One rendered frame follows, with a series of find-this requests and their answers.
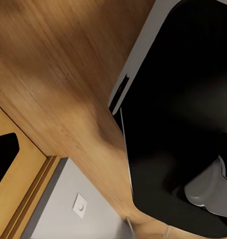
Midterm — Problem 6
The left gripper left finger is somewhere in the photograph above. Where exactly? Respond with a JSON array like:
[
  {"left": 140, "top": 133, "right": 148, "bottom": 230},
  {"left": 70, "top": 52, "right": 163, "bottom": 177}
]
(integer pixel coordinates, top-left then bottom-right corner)
[{"left": 0, "top": 132, "right": 19, "bottom": 182}]

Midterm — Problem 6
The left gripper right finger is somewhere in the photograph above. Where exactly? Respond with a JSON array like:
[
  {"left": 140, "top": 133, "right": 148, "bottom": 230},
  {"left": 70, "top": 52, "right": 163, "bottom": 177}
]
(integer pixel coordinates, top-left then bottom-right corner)
[{"left": 217, "top": 132, "right": 227, "bottom": 164}]

